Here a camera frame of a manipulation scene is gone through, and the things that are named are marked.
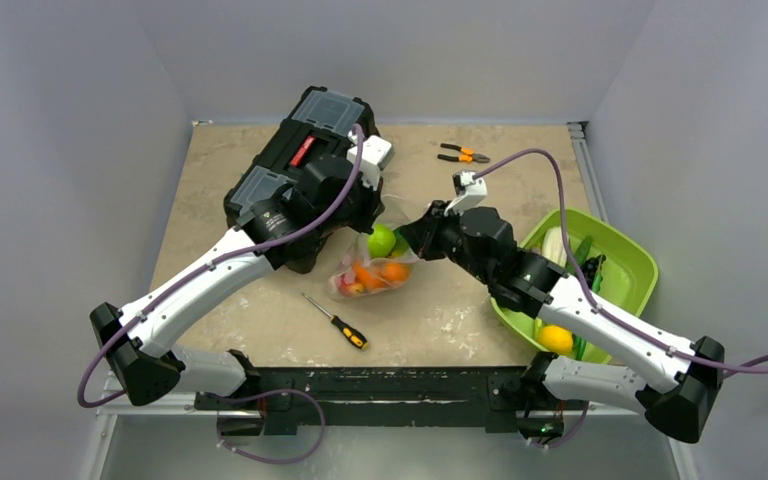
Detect green apple toy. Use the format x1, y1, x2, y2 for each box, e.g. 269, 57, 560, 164
366, 224, 397, 259

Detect green bok choy toy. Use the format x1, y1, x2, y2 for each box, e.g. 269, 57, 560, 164
388, 229, 411, 258

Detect clear zip top bag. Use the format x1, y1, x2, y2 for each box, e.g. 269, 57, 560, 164
326, 195, 421, 300

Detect orange tangerine toy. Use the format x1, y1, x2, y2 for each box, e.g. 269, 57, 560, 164
378, 262, 412, 286

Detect red apple toy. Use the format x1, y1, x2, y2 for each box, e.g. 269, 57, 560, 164
336, 275, 366, 298

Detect black grapes toy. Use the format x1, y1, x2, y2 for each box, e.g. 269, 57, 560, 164
580, 254, 607, 288

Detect orange mango toy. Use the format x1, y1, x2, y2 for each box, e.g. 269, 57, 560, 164
352, 261, 387, 292

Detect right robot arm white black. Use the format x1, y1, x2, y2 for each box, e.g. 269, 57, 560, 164
397, 201, 725, 444

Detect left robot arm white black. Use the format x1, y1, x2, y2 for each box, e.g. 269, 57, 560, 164
90, 155, 383, 409

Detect orange black pliers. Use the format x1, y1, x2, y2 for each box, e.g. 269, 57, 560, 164
436, 143, 491, 164

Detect green cucumber toy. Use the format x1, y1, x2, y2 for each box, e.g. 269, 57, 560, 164
567, 235, 593, 272

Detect yellow bell pepper toy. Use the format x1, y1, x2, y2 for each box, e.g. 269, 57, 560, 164
536, 325, 575, 355

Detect yellow black screwdriver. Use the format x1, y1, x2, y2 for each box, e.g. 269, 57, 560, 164
301, 293, 369, 350

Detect green plastic basin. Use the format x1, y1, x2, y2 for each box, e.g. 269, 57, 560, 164
491, 208, 659, 364

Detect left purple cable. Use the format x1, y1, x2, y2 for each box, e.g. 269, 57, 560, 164
77, 123, 365, 409

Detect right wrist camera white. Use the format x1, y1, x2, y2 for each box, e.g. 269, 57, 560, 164
444, 170, 488, 216

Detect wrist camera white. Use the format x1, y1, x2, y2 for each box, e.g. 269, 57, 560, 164
444, 170, 488, 216
360, 135, 394, 191

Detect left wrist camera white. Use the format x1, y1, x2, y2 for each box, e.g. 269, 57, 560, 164
360, 135, 394, 191

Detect black toolbox red handle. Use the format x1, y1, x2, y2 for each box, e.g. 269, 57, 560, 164
223, 85, 383, 276

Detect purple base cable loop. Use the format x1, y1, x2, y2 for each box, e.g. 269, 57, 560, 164
215, 386, 327, 466

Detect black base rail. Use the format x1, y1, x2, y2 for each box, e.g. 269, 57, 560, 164
194, 355, 585, 437

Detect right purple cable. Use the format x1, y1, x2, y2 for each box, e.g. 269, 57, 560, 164
473, 148, 768, 376

